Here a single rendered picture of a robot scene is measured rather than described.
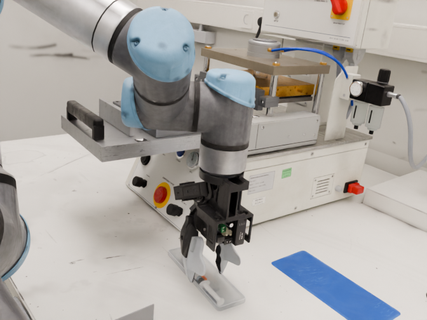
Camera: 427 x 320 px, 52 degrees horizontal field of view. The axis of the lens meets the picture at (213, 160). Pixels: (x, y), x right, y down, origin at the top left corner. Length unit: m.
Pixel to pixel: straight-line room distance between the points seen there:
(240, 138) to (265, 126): 0.28
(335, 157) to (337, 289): 0.38
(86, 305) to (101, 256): 0.14
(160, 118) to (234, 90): 0.11
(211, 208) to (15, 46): 1.80
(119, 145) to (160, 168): 0.28
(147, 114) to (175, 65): 0.14
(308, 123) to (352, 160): 0.22
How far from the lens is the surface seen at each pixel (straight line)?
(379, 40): 1.15
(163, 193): 1.01
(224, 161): 0.65
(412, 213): 1.19
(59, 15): 0.57
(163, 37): 0.50
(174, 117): 0.62
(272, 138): 0.95
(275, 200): 1.02
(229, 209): 0.69
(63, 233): 0.97
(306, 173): 1.06
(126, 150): 0.81
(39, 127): 2.48
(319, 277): 0.89
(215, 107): 0.63
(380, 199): 1.22
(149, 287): 0.80
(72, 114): 0.92
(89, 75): 2.52
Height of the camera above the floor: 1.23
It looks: 20 degrees down
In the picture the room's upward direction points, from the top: 6 degrees clockwise
